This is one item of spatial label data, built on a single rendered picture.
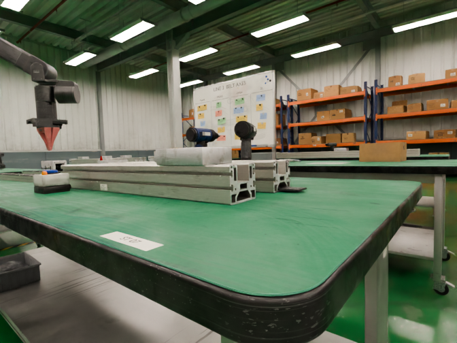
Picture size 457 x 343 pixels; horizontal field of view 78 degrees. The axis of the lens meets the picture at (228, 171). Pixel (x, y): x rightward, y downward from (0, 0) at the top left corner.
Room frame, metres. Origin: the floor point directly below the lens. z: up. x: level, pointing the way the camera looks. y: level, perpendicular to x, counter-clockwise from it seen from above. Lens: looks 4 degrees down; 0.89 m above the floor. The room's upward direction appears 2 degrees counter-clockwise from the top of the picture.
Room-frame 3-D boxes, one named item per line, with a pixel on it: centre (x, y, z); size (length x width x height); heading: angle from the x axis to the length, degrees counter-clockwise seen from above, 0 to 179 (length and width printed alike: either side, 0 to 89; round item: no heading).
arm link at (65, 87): (0.94, 0.55, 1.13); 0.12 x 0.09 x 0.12; 98
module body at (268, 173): (1.02, 0.17, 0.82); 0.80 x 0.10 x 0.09; 53
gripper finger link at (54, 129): (0.92, 0.59, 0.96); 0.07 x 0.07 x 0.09; 52
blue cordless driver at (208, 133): (1.24, 0.09, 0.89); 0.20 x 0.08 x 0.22; 144
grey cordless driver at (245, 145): (1.06, -0.08, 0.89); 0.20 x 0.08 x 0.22; 164
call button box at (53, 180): (0.94, 0.58, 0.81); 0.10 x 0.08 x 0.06; 143
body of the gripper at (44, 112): (0.93, 0.58, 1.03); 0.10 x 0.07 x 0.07; 142
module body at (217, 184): (0.87, 0.29, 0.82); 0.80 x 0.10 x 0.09; 53
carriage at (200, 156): (0.72, 0.09, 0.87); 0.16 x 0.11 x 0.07; 53
